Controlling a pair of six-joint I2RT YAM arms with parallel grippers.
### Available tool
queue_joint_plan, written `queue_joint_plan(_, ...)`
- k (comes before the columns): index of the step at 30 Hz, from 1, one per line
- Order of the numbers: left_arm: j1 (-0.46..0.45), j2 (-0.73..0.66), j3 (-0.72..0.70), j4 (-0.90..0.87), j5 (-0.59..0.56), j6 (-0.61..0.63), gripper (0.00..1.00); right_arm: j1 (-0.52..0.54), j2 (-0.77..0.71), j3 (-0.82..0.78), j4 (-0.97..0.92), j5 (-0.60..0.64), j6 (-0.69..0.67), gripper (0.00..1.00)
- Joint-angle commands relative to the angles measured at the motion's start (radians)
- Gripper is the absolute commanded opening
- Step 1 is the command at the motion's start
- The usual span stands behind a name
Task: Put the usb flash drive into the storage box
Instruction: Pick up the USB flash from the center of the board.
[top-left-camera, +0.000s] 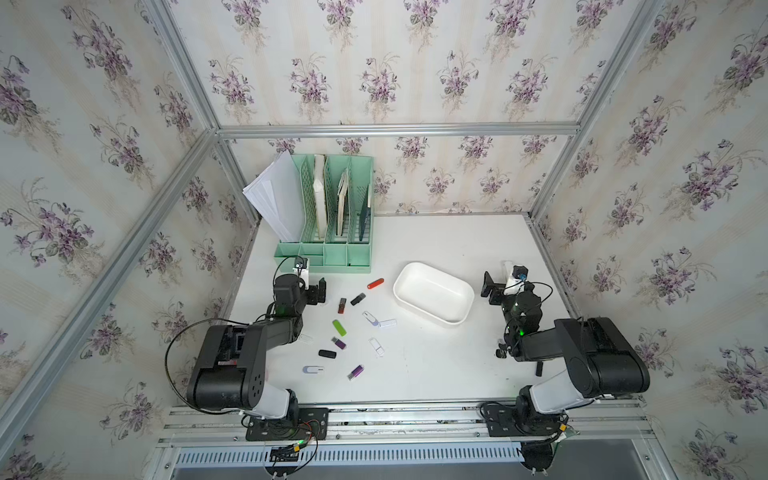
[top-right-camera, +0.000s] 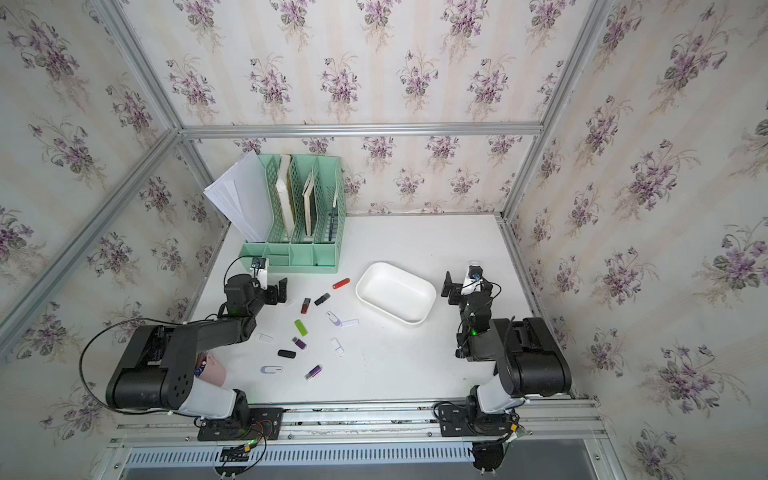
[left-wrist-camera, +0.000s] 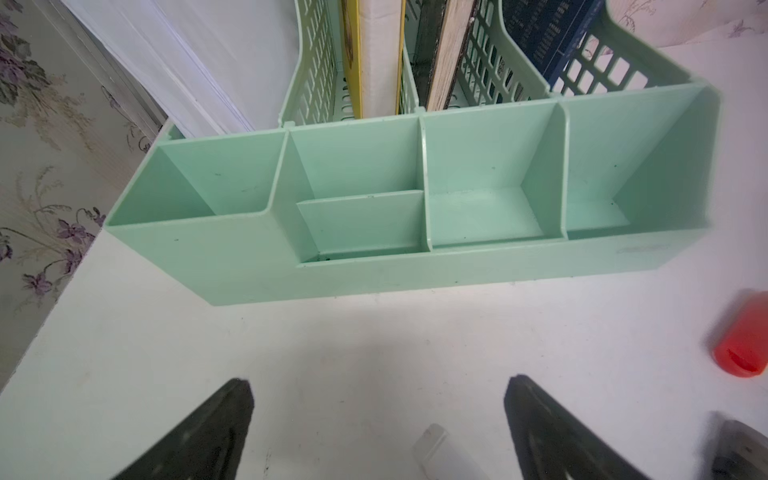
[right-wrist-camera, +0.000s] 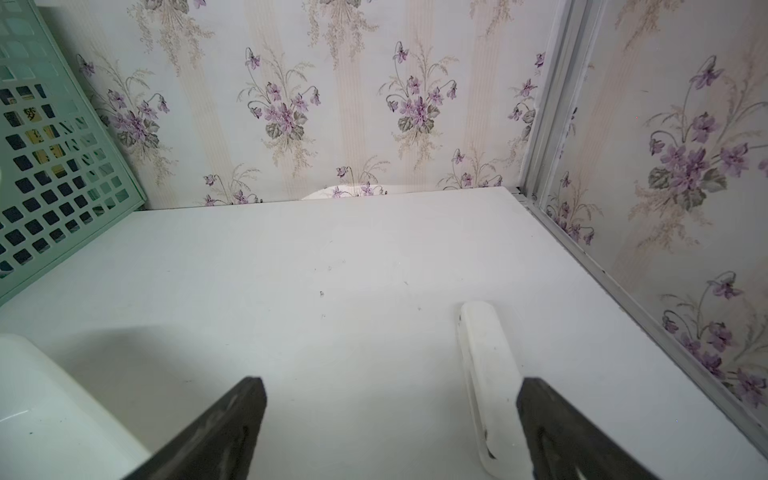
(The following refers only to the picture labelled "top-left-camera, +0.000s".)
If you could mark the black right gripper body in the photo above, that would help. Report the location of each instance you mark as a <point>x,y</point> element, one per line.
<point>496,288</point>

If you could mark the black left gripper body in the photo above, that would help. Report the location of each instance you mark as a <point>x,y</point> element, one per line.
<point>315,291</point>

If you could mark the white blue usb flash drive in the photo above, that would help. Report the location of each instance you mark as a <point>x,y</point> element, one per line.
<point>370,318</point>

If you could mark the white plastic storage box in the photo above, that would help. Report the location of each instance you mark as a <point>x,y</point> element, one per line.
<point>433,294</point>

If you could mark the white slim usb flash drive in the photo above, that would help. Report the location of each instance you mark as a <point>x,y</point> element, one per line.
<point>377,347</point>

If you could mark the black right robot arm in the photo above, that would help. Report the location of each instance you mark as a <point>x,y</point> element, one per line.
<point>598,359</point>

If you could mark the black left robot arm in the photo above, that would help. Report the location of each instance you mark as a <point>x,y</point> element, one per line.
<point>230,371</point>

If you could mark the green usb flash drive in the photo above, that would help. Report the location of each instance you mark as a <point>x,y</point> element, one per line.
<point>339,328</point>

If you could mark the dark grey usb flash drive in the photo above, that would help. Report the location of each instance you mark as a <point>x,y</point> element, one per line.
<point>356,300</point>

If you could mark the purple silver small usb drive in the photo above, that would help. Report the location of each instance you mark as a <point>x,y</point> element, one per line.
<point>339,343</point>

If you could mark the red usb flash drive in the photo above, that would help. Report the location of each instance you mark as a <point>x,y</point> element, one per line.
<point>375,283</point>

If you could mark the silver white swivel usb drive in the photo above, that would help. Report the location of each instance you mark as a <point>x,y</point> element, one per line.
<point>312,369</point>

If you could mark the purple usb flash drive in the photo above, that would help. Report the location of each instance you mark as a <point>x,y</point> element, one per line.
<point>355,372</point>

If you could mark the white eraser block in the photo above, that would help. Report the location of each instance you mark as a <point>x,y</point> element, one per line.
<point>508,267</point>

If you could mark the black small clip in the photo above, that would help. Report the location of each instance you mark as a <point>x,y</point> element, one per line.
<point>503,349</point>

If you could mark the green desk file organizer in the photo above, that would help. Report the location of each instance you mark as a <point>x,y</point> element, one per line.
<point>351,253</point>

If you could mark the white paper stack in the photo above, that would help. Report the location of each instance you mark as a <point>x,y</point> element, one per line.
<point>276,194</point>

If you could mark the beige notebook in organizer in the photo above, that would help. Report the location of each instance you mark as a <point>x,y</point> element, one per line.
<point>342,193</point>

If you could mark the white book in organizer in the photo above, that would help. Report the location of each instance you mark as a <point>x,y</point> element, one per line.
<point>319,196</point>

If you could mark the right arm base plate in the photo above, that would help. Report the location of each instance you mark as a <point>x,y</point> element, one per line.
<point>510,421</point>

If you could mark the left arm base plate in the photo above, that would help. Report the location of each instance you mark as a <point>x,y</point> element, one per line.
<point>303,424</point>

